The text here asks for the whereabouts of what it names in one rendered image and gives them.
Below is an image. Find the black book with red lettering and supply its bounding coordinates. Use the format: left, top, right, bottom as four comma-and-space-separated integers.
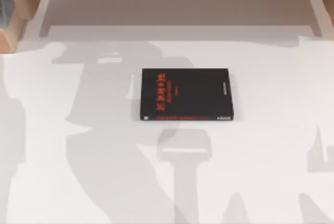
140, 67, 235, 122

